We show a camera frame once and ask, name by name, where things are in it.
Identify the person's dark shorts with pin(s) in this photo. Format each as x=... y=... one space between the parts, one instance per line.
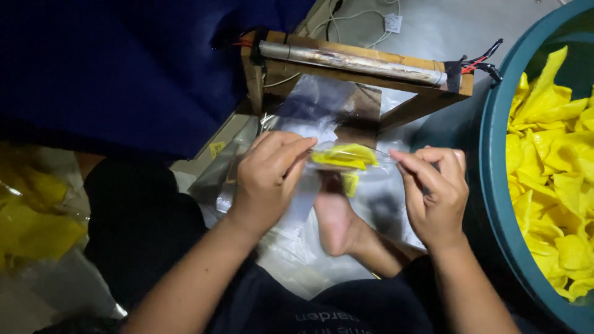
x=144 y=232

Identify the metal sealer bar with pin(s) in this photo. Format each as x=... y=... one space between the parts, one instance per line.
x=348 y=60

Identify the yellow label sticker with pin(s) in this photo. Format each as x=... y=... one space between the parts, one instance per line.
x=216 y=149

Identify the dark blue cloth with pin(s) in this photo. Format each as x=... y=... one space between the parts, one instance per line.
x=125 y=69

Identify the clear bag of yellow chips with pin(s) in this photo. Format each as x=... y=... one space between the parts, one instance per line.
x=345 y=157

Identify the person's foot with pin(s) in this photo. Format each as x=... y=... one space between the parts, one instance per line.
x=336 y=218

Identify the heap of yellow chips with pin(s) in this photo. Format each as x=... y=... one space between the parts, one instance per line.
x=554 y=176

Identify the teal plastic tub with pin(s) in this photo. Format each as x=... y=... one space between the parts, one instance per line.
x=503 y=185

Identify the person's left hand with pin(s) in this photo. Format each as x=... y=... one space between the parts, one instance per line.
x=264 y=183

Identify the pile of clear plastic bags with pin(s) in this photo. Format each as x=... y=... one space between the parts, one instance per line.
x=297 y=185

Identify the wooden heat sealer frame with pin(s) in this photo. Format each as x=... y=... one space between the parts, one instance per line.
x=362 y=88

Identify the person's right hand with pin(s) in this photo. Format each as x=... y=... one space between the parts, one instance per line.
x=434 y=199

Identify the person's dark shirt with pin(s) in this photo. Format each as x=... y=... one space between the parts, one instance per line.
x=325 y=306

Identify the heap of packed chip bags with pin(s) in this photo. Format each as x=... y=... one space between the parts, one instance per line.
x=32 y=208

